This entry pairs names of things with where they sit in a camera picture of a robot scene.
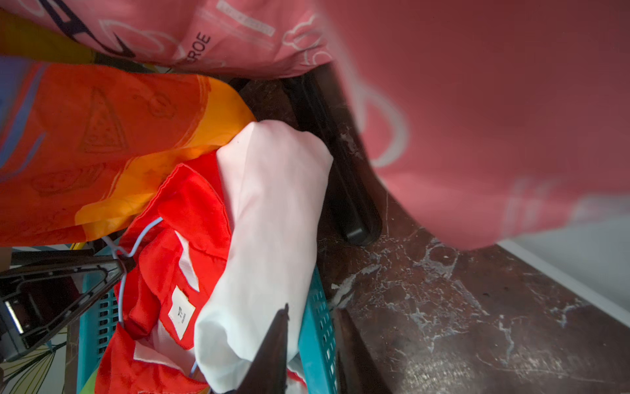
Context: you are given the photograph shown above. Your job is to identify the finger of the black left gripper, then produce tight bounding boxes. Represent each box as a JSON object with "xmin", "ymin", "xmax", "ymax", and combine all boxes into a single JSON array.
[{"xmin": 1, "ymin": 253, "xmax": 136, "ymax": 361}]

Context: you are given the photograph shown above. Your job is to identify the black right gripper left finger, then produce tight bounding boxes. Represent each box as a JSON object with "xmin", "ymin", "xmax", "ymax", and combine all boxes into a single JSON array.
[{"xmin": 231, "ymin": 304, "xmax": 289, "ymax": 394}]

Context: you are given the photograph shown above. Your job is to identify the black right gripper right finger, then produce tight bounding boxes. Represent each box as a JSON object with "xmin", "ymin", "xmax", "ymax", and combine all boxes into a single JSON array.
[{"xmin": 334, "ymin": 309, "xmax": 391, "ymax": 394}]

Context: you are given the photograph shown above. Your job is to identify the red rainbow kids jacket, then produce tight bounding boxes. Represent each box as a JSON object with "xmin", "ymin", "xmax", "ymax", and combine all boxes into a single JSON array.
[{"xmin": 94, "ymin": 121, "xmax": 333, "ymax": 393}]

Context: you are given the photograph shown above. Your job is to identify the pink hooded jacket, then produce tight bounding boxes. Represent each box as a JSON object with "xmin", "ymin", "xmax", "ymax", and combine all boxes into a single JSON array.
[{"xmin": 1, "ymin": 1, "xmax": 629, "ymax": 248}]

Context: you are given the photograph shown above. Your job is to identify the teal plastic basket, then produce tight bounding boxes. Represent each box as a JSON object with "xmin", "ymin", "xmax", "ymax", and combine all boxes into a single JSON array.
[{"xmin": 75, "ymin": 269, "xmax": 339, "ymax": 393}]

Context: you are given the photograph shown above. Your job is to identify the rainbow striped jacket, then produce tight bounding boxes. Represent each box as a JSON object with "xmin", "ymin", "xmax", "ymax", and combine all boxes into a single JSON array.
[{"xmin": 1, "ymin": 11, "xmax": 254, "ymax": 247}]

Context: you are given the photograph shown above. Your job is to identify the black clothes rack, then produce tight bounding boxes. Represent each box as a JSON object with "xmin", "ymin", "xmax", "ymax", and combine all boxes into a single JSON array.
[{"xmin": 282, "ymin": 72, "xmax": 382, "ymax": 246}]

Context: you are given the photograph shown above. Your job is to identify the white plastic tray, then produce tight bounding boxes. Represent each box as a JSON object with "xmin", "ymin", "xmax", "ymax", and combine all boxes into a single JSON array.
[{"xmin": 498, "ymin": 216, "xmax": 629, "ymax": 326}]

